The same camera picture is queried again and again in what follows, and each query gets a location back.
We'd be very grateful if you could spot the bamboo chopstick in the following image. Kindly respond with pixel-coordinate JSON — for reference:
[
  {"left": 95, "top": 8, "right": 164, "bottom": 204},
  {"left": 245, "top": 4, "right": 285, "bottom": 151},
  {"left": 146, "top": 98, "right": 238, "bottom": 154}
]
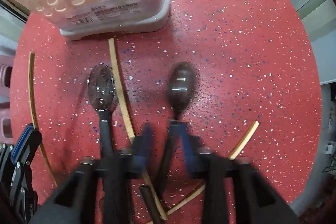
[
  {"left": 108, "top": 38, "right": 167, "bottom": 220},
  {"left": 28, "top": 52, "right": 58, "bottom": 186},
  {"left": 144, "top": 121, "right": 260, "bottom": 224}
]

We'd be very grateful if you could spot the clear spoon dark handle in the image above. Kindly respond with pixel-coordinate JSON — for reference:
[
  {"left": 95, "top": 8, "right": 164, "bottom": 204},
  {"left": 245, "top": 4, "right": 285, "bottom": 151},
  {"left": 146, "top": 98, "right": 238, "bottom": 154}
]
[
  {"left": 154, "top": 61, "right": 196, "bottom": 200},
  {"left": 87, "top": 63, "right": 119, "bottom": 224}
]

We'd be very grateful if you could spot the pink plastic stool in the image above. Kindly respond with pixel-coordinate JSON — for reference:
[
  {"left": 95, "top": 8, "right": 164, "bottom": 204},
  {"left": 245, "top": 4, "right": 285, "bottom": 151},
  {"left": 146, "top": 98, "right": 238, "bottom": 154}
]
[{"left": 1, "top": 55, "right": 14, "bottom": 144}]

